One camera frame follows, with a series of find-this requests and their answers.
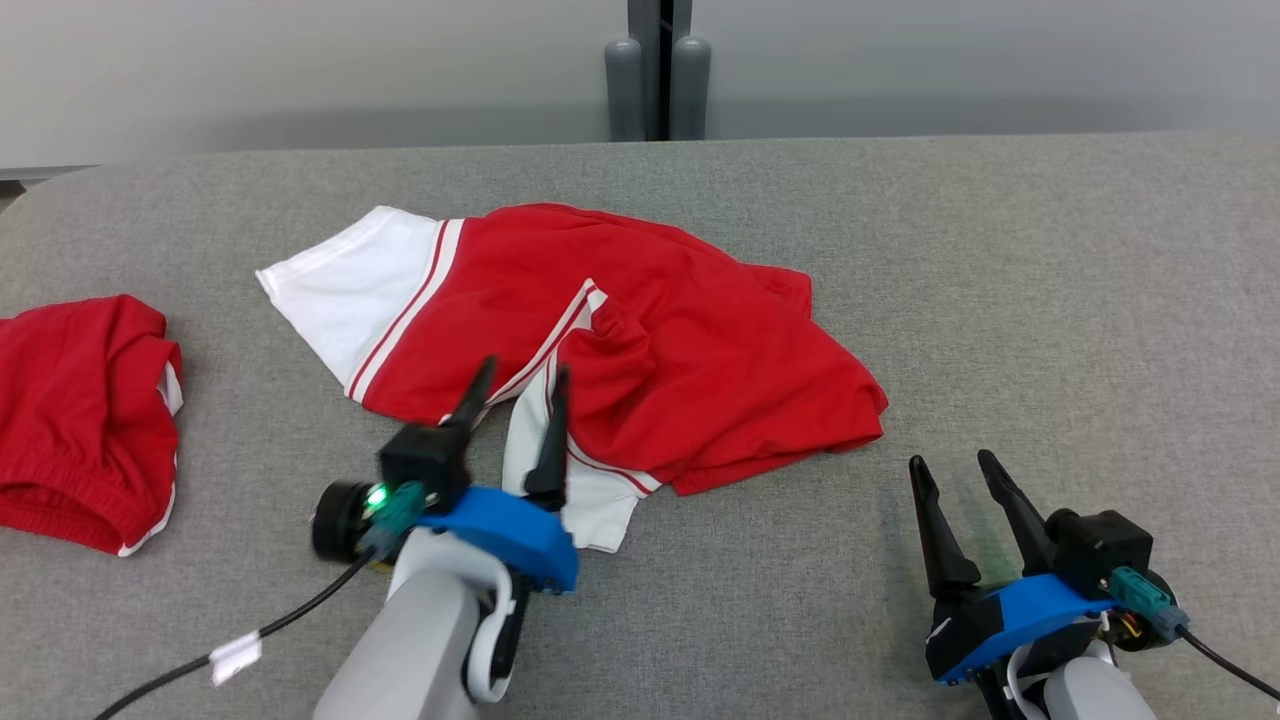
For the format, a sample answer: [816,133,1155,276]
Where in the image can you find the red shorts with white stripe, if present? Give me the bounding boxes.
[0,294,185,557]

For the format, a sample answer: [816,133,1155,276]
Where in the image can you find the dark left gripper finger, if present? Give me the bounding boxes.
[440,356,499,441]
[522,365,573,513]

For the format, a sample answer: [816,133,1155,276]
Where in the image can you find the grey cylinder post foot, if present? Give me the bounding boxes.
[669,35,713,141]
[604,37,645,142]

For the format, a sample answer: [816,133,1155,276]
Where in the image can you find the white cable tag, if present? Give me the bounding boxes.
[208,631,264,688]

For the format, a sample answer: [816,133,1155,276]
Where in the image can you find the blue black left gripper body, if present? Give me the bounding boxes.
[311,480,582,597]

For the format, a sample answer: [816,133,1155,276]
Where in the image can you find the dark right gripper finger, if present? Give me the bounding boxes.
[976,449,1059,581]
[907,455,984,603]

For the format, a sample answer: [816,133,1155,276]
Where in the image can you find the red jersey with white sleeves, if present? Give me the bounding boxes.
[256,203,890,554]

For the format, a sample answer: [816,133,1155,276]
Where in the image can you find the grey partition post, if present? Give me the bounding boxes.
[627,0,694,141]

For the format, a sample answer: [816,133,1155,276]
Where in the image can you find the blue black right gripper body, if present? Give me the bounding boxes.
[924,570,1173,687]

